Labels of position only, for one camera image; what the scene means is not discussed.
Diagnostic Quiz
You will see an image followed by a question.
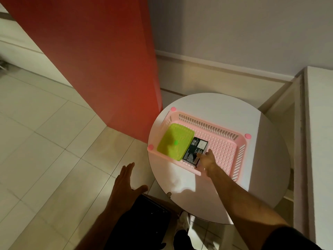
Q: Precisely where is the person's left hand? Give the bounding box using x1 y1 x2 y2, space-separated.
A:
107 162 149 212

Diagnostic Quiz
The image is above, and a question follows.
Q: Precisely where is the person's right hand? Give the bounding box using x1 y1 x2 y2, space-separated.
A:
196 149 219 178

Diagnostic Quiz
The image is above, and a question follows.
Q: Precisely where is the black card box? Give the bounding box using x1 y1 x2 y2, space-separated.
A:
182 137 209 167

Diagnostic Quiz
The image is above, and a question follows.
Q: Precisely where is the person's left forearm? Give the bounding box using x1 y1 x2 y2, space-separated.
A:
83 203 136 250

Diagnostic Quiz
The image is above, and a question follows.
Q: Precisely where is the person's right forearm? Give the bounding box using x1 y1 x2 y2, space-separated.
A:
207 166 292 250

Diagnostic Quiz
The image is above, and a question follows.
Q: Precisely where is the pink plastic basket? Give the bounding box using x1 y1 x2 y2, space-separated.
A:
147 107 252 182

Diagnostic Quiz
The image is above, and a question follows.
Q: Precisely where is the black storage bag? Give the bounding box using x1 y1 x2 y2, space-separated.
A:
104 194 173 250

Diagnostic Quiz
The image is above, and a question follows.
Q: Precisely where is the green plastic lidded box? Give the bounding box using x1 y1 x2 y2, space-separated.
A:
157 123 196 162

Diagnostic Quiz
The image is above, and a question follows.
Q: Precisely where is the white shoe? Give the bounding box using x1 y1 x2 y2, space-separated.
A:
176 211 192 232

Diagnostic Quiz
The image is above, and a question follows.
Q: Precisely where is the black trouser leg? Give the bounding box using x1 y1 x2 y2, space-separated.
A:
173 229 194 250

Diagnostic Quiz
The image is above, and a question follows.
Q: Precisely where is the white counter unit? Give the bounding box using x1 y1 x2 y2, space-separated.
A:
258 66 333 245

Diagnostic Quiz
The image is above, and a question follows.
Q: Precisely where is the black shirt sleeve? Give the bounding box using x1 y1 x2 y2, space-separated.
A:
267 225 323 250

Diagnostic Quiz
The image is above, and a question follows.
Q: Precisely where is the red cabinet panel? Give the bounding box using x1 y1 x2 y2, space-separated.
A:
0 0 163 144

